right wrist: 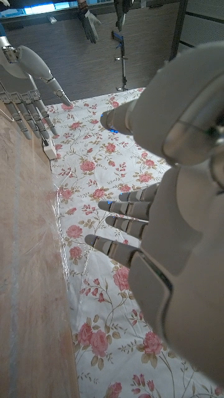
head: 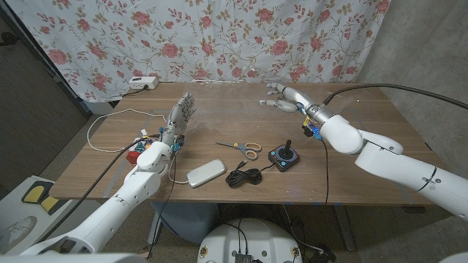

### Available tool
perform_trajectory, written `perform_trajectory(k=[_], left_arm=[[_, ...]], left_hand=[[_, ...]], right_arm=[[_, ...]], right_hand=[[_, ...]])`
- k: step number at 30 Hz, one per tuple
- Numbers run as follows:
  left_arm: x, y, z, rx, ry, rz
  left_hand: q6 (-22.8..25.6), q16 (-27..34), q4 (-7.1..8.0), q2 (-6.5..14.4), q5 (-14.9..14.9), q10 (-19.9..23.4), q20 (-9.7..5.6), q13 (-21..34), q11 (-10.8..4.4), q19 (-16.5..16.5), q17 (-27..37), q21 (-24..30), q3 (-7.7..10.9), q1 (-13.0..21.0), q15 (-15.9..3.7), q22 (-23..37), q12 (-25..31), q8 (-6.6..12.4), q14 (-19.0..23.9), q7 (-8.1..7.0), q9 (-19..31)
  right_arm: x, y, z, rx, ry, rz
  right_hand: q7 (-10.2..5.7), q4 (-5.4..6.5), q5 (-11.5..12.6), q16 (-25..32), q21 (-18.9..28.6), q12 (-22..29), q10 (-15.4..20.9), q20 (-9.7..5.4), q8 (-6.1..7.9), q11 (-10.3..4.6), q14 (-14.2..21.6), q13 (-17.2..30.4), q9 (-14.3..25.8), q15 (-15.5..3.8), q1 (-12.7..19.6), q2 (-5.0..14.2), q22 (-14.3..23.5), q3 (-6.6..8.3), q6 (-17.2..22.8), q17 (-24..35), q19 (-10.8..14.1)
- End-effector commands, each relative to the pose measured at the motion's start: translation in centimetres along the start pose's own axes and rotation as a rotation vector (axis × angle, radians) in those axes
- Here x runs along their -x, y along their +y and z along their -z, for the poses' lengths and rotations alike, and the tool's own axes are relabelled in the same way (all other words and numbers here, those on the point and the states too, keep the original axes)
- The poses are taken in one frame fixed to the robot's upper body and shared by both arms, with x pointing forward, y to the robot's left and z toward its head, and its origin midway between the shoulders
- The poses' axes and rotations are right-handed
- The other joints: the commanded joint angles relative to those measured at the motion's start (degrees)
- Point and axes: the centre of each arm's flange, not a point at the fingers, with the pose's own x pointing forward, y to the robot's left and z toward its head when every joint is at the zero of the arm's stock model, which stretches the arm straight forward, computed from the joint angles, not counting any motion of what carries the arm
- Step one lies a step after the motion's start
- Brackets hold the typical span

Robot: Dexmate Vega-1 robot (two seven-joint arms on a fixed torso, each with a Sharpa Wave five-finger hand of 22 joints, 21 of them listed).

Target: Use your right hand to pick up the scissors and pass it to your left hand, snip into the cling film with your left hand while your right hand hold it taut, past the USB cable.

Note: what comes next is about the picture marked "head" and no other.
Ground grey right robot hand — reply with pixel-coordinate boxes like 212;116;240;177
259;82;336;125

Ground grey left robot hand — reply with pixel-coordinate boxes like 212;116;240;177
159;91;197;148

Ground grey orange handled scissors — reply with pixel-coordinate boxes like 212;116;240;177
215;141;263;161

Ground transparent cling film sheet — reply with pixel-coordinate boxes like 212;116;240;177
181;80;355;140

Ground white power strip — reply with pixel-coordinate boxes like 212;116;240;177
128;76;159;91

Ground colourful electronic circuit kit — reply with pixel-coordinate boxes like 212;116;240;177
126;135;153;166

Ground black joystick controller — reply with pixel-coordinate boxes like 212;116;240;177
268;139;301;173

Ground floral backdrop cloth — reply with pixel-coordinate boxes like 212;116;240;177
5;0;392;103

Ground white table leg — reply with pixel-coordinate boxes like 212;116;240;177
147;210;162;245

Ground grey table leg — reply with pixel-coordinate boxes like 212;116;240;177
332;205;356;252

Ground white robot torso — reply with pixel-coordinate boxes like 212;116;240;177
197;218;303;263

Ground grey finned box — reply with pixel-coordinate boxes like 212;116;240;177
233;251;254;263

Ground yellow black foot pedal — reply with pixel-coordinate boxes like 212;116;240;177
20;181;55;205
39;196;72;216

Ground black floor adapter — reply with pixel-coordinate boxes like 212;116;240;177
310;248;337;263

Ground white floor platform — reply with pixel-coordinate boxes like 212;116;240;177
0;175;105;256

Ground white sneaker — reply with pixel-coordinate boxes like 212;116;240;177
0;216;38;254

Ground black power strip cord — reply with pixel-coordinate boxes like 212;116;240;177
122;84;150;98

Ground thin white cable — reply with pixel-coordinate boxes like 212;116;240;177
86;107;191;185

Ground thin black left wrist cable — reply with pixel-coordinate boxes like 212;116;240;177
148;153;177;260

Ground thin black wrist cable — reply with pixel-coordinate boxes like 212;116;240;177
148;153;177;260
321;140;330;205

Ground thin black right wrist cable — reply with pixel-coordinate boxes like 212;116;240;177
321;140;330;205

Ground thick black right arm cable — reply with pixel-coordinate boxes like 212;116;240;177
321;83;468;110

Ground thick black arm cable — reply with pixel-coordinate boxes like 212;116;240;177
36;135;164;244
321;83;468;110

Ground black coiled USB cable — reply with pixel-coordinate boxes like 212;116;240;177
224;159;276;189

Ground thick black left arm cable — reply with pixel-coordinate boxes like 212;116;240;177
36;135;164;244

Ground black frame bar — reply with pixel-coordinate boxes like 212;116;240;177
0;7;92;118

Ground white floor cable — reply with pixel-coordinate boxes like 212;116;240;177
283;204;325;254

